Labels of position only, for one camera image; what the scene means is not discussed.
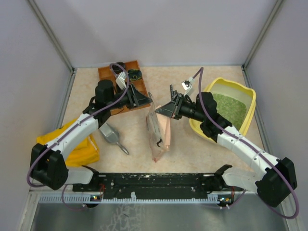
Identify black green rolled item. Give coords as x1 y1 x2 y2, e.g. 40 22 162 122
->
128 69 142 82

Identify yellow litter box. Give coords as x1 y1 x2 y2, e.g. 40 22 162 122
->
204 77 256 136

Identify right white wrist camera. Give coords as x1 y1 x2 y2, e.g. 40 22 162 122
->
181 78 194 96

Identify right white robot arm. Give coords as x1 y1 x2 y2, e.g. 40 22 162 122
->
156 92 297 207

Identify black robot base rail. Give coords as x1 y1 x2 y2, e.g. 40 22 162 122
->
73 173 240 200

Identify pink cat litter bag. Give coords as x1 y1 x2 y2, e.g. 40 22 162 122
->
146 92 171 162

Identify silver metal scoop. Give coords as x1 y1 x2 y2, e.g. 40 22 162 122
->
99 123 129 155

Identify green cat litter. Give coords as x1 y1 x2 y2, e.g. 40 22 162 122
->
213 93 246 130

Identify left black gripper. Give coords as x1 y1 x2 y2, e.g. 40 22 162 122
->
107 82 152 110

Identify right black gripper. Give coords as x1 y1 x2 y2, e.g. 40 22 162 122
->
155 93 205 123

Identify black bag sealing clip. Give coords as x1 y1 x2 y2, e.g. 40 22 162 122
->
169 84 179 103

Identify black rolled item top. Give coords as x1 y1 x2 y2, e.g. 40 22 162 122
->
111 62 126 75

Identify wooden compartment tray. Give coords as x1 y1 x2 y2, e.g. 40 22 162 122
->
98 60 148 116

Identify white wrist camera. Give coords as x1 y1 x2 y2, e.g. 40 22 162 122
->
181 78 194 96
115 72 128 90

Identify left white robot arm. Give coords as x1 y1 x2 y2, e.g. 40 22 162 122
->
26 80 152 191

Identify yellow cloth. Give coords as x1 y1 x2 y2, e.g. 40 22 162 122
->
36 119 100 167

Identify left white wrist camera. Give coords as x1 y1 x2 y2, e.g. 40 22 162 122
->
115 72 128 90

